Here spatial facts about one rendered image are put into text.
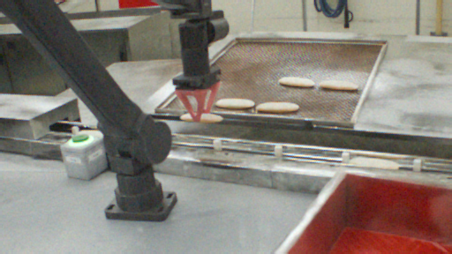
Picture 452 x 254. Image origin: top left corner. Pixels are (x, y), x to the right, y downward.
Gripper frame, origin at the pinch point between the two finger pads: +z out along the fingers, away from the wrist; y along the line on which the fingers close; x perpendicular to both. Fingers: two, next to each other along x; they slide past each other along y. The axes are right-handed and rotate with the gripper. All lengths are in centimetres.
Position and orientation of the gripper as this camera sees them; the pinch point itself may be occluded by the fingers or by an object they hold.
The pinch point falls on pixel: (200, 115)
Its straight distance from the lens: 102.7
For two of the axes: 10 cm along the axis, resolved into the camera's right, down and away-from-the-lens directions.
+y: 3.6, -3.8, 8.5
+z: 0.5, 9.2, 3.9
